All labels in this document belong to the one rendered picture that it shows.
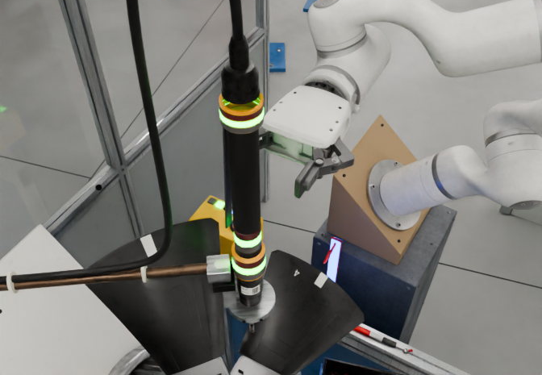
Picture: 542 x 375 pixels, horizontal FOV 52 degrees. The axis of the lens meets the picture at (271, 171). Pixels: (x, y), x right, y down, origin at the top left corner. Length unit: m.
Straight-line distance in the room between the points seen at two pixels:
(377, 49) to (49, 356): 0.75
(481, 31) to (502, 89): 3.01
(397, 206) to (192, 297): 0.68
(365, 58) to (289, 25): 3.34
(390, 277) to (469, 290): 1.21
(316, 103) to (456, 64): 0.20
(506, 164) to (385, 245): 0.41
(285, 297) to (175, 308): 0.27
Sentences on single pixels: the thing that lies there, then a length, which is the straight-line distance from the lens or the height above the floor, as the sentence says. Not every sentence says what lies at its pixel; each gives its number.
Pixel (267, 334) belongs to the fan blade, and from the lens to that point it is 1.08.
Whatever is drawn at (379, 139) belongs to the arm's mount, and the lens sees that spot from 1.54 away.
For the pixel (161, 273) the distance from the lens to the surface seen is 0.75.
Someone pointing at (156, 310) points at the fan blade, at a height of 1.35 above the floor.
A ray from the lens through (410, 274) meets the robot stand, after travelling 1.51.
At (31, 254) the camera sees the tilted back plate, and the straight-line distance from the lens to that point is 1.08.
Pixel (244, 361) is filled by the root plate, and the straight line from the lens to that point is 1.07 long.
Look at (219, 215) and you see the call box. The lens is 1.41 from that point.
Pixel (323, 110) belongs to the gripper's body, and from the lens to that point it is 0.75.
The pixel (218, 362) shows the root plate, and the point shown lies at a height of 1.28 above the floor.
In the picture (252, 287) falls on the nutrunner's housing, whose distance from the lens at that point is 0.76.
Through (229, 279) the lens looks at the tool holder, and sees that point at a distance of 0.75.
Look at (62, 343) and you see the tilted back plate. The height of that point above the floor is 1.23.
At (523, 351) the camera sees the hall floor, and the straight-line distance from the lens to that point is 2.61.
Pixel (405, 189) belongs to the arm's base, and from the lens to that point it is 1.40.
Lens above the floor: 2.15
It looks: 46 degrees down
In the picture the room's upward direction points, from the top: straight up
